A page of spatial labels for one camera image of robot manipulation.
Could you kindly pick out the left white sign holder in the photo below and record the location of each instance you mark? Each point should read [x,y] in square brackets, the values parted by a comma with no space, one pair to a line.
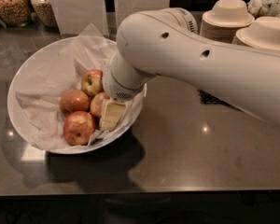
[73,16]

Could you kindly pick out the black rubber mat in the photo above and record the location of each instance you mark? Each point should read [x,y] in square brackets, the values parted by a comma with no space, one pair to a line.
[208,99]

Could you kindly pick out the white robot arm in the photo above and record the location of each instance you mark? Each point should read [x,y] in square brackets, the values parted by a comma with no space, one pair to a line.
[160,43]

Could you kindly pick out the stack paper bowls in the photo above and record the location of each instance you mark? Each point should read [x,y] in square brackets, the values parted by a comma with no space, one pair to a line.
[224,19]
[262,33]

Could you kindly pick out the glass cereal jar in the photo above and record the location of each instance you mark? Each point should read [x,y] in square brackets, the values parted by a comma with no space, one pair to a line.
[44,12]
[15,12]

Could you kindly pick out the back stack paper bowls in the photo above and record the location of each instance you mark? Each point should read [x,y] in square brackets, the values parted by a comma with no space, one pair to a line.
[224,19]

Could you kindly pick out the white gripper with vents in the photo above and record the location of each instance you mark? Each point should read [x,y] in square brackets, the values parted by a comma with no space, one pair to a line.
[118,90]

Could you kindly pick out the white tissue paper liner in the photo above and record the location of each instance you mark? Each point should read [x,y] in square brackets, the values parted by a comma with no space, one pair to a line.
[49,78]

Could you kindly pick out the left glass cereal jar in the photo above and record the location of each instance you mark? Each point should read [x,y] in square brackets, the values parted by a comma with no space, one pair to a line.
[15,12]

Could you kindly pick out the large white bowl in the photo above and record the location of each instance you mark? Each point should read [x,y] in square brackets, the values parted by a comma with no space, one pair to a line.
[28,131]

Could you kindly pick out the bag of white packets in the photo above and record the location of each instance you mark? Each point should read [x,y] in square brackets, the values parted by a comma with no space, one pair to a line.
[260,8]

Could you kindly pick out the right glass cereal jar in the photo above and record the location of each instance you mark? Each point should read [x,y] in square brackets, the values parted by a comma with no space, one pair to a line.
[44,12]

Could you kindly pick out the front stack paper bowls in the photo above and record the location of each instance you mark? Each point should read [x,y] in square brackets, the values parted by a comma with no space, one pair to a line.
[262,33]

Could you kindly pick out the red apple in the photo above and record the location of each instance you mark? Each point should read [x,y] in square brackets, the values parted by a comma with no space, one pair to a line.
[78,128]
[74,100]
[97,104]

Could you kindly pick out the top green-red apple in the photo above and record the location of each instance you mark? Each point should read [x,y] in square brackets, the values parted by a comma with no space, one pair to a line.
[91,82]

